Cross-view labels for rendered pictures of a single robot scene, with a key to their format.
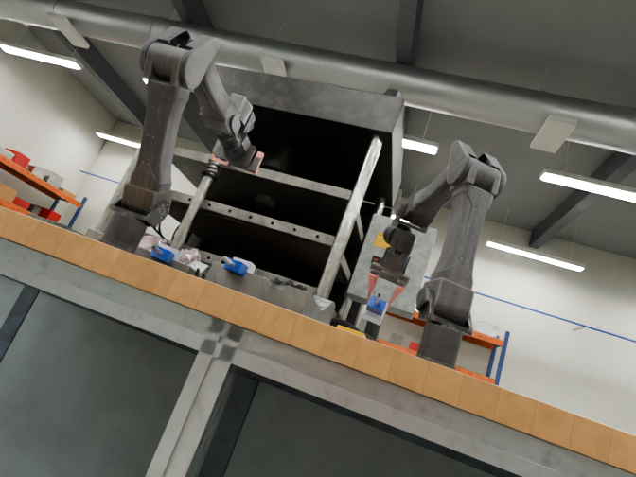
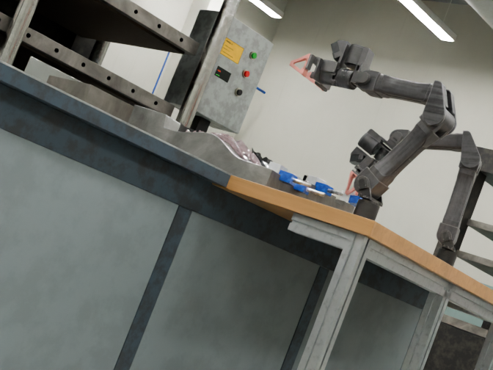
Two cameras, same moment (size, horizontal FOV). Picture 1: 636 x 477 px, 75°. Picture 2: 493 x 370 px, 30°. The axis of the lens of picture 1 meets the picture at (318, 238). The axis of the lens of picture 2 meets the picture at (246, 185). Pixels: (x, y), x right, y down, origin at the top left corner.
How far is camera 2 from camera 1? 272 cm
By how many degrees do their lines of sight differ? 61
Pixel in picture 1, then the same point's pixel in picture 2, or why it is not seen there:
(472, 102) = not seen: outside the picture
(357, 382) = (471, 298)
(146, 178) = (389, 180)
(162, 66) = (443, 128)
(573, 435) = not seen: outside the picture
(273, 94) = not seen: outside the picture
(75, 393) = (225, 293)
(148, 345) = (271, 252)
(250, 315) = (464, 282)
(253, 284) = (328, 200)
